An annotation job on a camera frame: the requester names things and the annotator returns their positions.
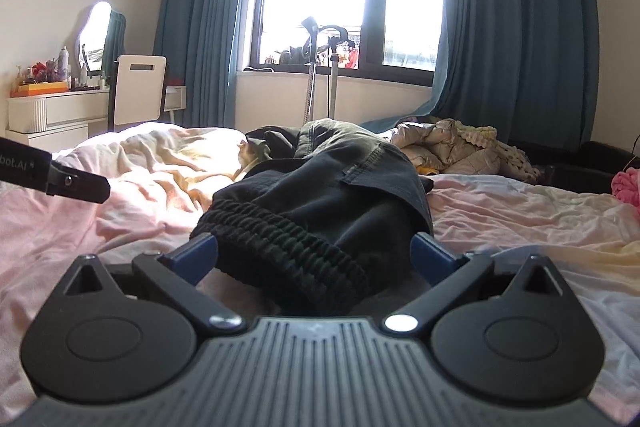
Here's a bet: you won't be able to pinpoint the black pants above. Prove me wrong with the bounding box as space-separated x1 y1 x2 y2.
192 119 433 317

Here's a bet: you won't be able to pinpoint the pink clothes pile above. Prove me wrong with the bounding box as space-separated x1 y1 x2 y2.
611 167 640 209

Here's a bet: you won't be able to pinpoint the white dresser desk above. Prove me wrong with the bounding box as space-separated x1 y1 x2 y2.
6 90 110 153

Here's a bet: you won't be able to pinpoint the orange box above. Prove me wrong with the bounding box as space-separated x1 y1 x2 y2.
10 81 70 98

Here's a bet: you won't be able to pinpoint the white chair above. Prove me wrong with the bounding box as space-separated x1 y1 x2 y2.
107 54 168 132

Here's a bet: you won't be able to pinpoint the beige puffer jacket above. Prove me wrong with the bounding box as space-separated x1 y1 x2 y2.
380 119 541 183

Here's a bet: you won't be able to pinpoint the wavy mirror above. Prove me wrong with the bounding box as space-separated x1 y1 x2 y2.
74 0 127 78

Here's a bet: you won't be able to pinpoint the black sofa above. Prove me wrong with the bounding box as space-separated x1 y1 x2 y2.
510 141 639 194

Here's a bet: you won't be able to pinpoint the right teal curtain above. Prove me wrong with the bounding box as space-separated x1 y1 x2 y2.
359 0 599 150

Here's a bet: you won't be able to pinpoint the teal curtain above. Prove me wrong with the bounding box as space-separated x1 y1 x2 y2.
359 0 599 150
153 0 245 127

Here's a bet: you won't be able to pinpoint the left teal curtain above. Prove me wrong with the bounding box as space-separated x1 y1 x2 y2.
153 0 245 127

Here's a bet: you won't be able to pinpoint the metal crutch right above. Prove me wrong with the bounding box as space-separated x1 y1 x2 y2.
320 25 355 119

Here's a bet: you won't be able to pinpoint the metal crutch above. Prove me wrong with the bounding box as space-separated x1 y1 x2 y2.
320 25 355 119
303 17 320 124

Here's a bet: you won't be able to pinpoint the metal crutch left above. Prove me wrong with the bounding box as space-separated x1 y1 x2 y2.
303 17 320 124

